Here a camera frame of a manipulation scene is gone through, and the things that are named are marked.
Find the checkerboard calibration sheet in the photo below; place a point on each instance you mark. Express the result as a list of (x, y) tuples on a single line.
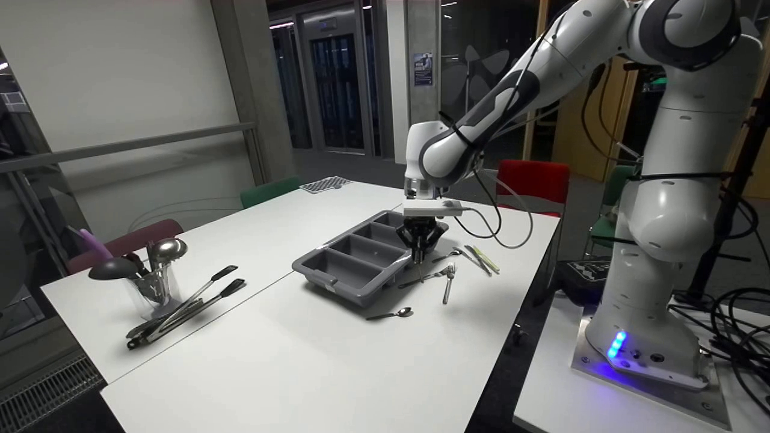
[(327, 183)]

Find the white plastic knife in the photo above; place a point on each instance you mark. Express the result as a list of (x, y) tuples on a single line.
[(476, 260)]

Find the grey metal handrail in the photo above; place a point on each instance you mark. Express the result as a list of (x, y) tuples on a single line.
[(121, 148)]

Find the dark red chair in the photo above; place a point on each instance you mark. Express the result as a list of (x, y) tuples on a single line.
[(135, 236)]

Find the yellow-green plastic knife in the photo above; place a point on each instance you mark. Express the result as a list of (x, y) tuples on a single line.
[(488, 260)]

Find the purple kitchen utensil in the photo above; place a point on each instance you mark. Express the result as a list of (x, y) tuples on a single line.
[(96, 244)]

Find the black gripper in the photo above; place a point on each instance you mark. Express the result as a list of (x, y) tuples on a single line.
[(425, 223)]

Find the grey plastic cutlery tray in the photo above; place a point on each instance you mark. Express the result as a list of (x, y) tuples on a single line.
[(345, 267)]

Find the small dark metal spoon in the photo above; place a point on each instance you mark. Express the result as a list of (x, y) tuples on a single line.
[(406, 312)]

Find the black tripod stand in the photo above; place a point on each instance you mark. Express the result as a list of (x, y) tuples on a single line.
[(725, 217)]

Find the black-tipped metal tongs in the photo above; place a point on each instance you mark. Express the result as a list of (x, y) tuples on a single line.
[(173, 318)]

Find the bright red chair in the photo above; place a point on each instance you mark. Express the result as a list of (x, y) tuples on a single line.
[(554, 180)]

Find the black spoon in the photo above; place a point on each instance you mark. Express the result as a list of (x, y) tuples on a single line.
[(458, 254)]

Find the silver ladle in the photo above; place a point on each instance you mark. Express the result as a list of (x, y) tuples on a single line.
[(169, 249)]

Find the green chair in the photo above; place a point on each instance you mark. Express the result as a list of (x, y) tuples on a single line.
[(612, 180), (268, 194)]

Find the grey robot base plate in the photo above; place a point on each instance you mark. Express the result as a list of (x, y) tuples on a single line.
[(707, 405)]

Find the wall poster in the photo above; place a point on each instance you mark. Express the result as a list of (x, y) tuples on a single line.
[(425, 71)]

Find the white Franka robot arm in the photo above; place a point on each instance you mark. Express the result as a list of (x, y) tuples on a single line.
[(683, 224)]

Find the metal floor grille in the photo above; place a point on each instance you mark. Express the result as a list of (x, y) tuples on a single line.
[(39, 398)]

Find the black control box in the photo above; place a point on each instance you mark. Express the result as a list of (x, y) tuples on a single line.
[(582, 279)]

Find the black ladle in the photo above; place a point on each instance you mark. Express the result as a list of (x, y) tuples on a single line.
[(111, 267)]

